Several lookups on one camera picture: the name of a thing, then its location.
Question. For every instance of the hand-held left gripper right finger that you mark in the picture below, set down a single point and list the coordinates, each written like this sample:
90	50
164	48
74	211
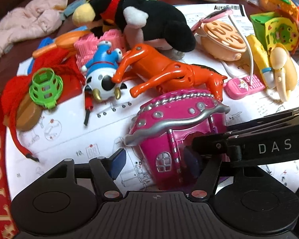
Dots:
190	160

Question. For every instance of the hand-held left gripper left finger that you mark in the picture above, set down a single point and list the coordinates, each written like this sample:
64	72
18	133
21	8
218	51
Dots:
117	163

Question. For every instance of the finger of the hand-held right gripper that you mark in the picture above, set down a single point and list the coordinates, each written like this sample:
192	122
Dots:
276	120
209	143

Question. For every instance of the pink toy house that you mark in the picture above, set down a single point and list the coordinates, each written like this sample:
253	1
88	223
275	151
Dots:
164	129

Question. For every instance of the orange toy horse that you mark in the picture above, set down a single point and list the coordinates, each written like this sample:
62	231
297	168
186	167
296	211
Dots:
162	67

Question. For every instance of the black plush toy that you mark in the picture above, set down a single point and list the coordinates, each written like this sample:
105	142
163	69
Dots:
149	15

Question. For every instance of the pink toy phone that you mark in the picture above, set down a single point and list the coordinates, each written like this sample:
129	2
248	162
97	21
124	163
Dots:
241	86

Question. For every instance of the yellow cream toy figure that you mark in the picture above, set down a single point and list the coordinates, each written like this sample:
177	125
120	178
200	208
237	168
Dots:
279	64

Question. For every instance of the white instruction sheet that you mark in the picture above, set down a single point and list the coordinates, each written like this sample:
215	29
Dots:
72	129

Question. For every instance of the blue cow toy figure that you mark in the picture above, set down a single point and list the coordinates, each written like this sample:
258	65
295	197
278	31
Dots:
101	76

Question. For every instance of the green yellow toy house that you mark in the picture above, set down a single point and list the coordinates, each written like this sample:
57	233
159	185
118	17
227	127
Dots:
276	29

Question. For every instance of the beige toy pot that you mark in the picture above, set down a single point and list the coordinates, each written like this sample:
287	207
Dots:
224	39

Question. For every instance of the green plastic cage ball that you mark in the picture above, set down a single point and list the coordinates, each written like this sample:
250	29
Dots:
46	88

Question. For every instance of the pink corrugated block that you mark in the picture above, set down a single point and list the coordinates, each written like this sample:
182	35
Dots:
87	47

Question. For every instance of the pink toy sunglasses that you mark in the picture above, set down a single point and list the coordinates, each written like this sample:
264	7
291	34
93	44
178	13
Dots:
214	17

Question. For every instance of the red bow cloth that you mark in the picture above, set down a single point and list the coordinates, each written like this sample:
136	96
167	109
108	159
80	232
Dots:
17	87

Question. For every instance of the blue plastic piece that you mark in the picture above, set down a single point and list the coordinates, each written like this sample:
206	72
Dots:
43	43

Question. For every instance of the pink padded jacket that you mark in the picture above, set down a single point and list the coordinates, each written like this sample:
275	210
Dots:
25	22

